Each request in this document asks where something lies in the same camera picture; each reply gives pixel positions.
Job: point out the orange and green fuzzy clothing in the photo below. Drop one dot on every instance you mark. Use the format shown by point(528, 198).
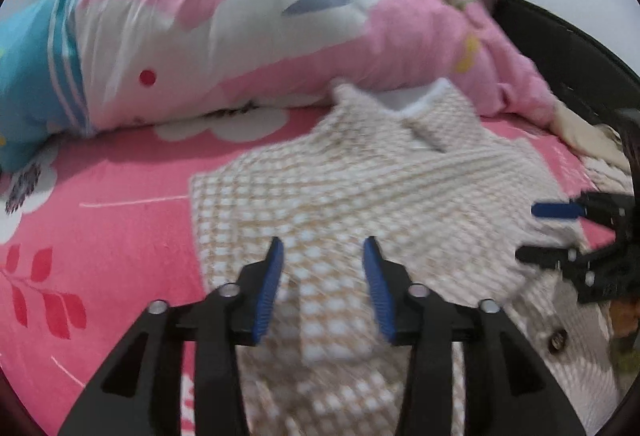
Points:
point(625, 321)

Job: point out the beige houndstooth coat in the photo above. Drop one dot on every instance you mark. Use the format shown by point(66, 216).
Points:
point(350, 191)

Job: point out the beige clothes pile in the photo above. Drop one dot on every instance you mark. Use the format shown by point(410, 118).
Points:
point(585, 141)

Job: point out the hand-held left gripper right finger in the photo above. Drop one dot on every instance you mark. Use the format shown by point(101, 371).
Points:
point(380, 291)

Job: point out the pink floral blanket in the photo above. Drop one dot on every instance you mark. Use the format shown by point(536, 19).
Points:
point(100, 216)

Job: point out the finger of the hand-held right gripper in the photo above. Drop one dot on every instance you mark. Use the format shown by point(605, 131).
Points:
point(555, 210)
point(545, 255)

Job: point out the pink and blue quilt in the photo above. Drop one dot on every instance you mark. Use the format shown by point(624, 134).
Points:
point(200, 41)

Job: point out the black headboard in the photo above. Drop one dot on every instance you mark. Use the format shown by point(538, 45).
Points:
point(565, 51)

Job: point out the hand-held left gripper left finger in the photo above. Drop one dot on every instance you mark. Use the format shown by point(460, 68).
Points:
point(267, 286)

